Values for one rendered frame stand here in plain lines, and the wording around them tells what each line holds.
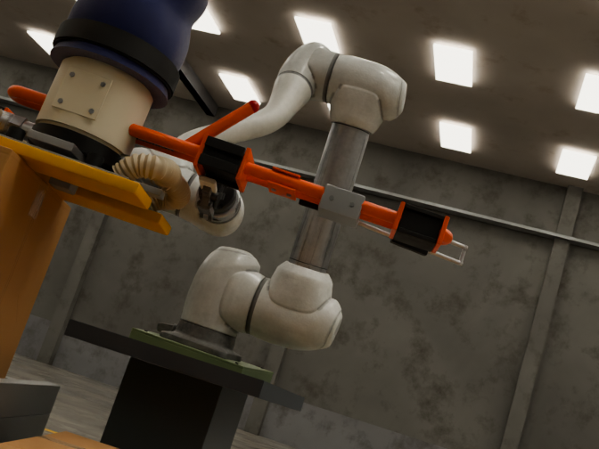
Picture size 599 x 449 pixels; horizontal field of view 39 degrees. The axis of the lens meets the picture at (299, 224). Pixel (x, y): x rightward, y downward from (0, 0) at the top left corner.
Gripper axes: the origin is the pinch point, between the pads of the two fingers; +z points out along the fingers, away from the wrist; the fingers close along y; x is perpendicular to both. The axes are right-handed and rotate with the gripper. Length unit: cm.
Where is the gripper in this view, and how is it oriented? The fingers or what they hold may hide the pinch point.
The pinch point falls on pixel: (214, 167)
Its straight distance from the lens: 150.5
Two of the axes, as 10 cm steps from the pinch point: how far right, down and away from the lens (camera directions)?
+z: 0.6, -2.2, -9.7
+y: -3.1, 9.2, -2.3
